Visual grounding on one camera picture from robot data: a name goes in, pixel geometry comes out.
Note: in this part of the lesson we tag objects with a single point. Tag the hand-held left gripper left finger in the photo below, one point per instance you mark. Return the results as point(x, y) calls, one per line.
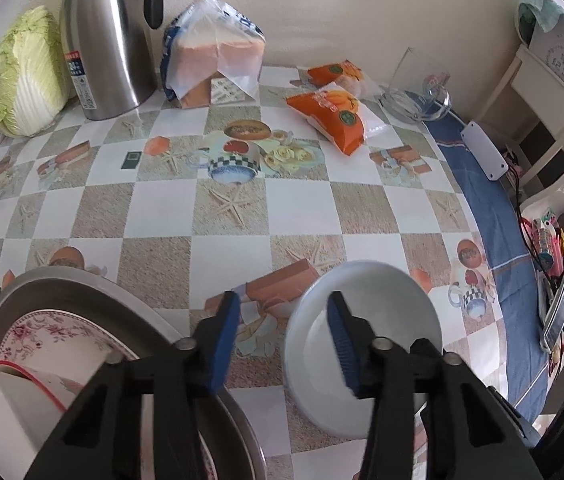
point(222, 340)

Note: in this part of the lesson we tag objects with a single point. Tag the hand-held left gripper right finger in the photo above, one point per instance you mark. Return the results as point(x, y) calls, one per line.
point(342, 345)

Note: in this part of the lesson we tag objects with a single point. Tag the large white bowl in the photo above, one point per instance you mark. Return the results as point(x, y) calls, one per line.
point(392, 300)

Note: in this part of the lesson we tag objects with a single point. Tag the round pink floral plate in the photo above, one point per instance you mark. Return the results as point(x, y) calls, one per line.
point(47, 330)

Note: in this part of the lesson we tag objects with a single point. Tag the orange snack packet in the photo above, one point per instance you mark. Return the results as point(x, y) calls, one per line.
point(337, 74)
point(334, 117)

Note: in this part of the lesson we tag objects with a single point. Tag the pink toy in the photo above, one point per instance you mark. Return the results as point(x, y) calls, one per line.
point(549, 242)

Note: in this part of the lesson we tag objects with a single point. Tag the white power strip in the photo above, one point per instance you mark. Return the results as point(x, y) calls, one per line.
point(484, 152)

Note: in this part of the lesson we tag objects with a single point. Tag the clear glass mug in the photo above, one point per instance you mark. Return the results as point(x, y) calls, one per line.
point(412, 95)

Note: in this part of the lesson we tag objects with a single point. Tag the white cutout chair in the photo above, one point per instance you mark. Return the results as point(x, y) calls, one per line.
point(562, 190)

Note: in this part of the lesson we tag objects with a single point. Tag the bagged sliced bread loaf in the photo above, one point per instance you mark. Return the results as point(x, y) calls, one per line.
point(212, 55)

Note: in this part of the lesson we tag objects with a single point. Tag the stainless steel thermos jug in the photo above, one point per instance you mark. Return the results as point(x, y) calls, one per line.
point(107, 45)

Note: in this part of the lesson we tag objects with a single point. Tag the white side table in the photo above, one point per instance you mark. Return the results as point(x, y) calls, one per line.
point(522, 75)

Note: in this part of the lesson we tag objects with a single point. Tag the napa cabbage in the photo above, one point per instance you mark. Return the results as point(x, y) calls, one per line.
point(27, 75)

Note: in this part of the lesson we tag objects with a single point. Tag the white printed plaque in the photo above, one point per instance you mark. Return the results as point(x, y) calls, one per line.
point(562, 60)

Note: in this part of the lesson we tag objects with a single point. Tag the green cloth item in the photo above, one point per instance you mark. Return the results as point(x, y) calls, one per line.
point(532, 15)

